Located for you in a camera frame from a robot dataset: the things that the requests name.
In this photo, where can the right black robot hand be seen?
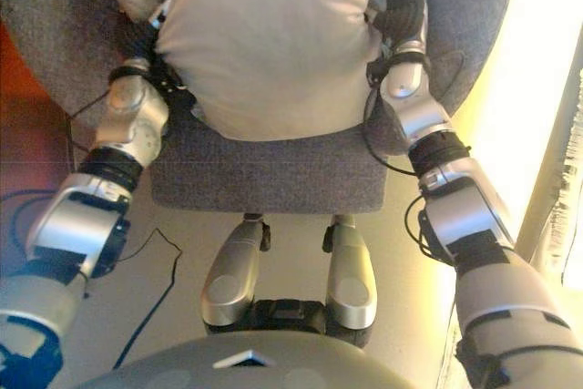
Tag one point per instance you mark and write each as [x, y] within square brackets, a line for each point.
[405, 11]

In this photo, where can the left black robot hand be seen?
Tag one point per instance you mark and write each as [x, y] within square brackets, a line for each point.
[143, 45]

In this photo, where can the white cloth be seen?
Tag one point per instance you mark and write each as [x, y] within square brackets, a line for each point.
[268, 43]

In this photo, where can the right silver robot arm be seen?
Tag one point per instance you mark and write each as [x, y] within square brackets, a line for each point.
[473, 225]

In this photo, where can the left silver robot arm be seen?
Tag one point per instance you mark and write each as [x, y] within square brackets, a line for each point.
[82, 220]

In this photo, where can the grey upholstered sofa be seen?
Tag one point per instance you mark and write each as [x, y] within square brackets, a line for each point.
[273, 170]

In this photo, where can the pale curtain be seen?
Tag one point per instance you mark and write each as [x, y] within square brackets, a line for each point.
[551, 111]

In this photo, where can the left silver robot leg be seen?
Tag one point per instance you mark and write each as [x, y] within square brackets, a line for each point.
[234, 270]

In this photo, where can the black robot pelvis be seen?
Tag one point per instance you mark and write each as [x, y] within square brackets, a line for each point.
[287, 314]

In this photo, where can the grey robot torso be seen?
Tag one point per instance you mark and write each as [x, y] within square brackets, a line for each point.
[246, 366]

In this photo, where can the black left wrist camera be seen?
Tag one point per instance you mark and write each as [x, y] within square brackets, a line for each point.
[175, 84]

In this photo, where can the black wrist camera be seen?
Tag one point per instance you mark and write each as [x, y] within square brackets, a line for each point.
[175, 84]
[375, 71]

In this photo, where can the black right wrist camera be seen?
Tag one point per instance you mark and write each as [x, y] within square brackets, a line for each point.
[375, 71]

